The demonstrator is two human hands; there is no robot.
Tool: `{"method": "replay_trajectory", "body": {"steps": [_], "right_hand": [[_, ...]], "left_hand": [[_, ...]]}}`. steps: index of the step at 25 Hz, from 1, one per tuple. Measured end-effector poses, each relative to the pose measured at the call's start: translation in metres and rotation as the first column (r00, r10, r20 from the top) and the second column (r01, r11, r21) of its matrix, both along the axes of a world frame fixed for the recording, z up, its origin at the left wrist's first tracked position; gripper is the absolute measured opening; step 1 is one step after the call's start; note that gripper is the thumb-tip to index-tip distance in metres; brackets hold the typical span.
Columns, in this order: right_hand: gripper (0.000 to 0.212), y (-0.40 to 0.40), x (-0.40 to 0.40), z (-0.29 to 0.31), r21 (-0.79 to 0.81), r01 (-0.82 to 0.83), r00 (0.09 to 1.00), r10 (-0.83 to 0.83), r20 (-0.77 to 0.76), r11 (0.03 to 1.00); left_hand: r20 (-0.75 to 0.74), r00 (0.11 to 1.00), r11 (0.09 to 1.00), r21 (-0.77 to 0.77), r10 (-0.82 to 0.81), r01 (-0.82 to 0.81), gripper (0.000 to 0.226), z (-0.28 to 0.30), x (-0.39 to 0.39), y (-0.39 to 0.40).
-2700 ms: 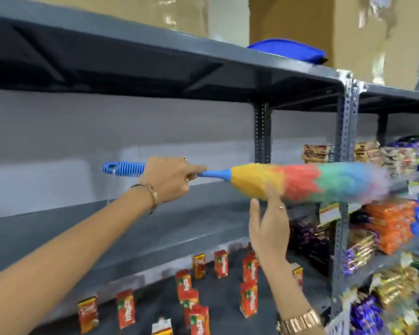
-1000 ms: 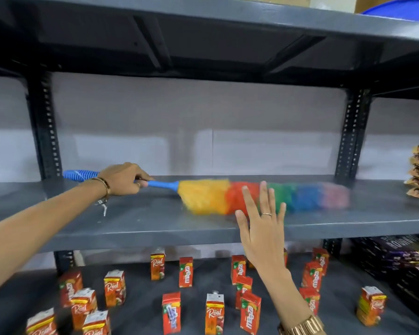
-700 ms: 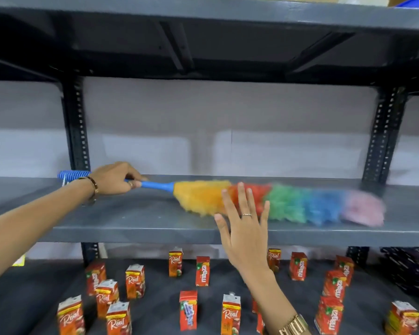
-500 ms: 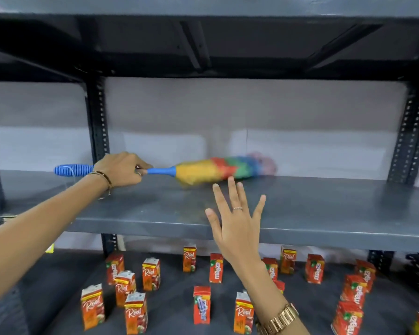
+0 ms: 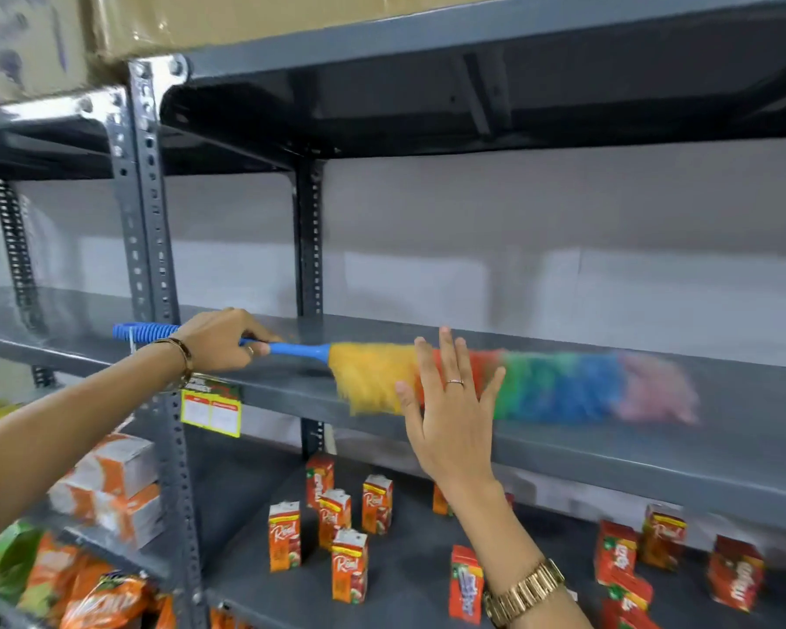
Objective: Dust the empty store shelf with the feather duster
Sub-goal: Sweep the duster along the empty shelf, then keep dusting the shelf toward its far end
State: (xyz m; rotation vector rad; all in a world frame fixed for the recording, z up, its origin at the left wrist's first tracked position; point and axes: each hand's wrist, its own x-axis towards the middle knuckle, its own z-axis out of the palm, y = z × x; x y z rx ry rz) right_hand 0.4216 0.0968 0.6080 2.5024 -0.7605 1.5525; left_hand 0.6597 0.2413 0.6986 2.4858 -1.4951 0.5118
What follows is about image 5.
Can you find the person's left hand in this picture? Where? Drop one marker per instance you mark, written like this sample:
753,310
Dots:
213,340

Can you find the person's right hand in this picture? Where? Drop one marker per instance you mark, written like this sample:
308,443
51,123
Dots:
455,438

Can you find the person's left fingers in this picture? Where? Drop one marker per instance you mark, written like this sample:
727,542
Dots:
252,335

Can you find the person's right thumb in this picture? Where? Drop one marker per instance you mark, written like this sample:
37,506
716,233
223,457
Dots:
409,409

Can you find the person's right little finger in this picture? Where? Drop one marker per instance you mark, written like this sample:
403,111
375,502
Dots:
491,392

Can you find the person's right middle finger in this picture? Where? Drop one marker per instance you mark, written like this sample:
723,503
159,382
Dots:
448,363

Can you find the person's left forearm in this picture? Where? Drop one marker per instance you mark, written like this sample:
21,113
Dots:
52,432

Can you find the person's right forearm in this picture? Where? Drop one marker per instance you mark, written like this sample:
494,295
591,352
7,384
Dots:
498,533

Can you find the yellow shelf price label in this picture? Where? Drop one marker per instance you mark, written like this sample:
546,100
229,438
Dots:
211,412

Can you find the group of orange juice cartons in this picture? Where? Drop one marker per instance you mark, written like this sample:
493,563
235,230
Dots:
350,569

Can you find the white orange box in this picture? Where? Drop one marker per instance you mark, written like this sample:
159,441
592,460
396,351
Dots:
134,517
72,501
121,461

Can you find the red juice carton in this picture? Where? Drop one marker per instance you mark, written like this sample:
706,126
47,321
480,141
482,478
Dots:
735,576
466,586
616,553
627,602

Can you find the narrow grey metal shelving unit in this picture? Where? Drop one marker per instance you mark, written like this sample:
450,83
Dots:
52,320

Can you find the gold wrist watch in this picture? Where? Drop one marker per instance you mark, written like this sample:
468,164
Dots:
524,592

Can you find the wide grey metal shelving unit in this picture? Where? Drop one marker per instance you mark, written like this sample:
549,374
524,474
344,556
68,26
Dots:
694,465

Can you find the orange snack packet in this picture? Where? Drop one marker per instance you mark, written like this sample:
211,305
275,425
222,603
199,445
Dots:
105,605
165,614
49,573

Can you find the green snack packet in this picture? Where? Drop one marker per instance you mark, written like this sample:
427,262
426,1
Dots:
3,560

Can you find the printed cardboard box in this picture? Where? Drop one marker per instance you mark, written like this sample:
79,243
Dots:
19,45

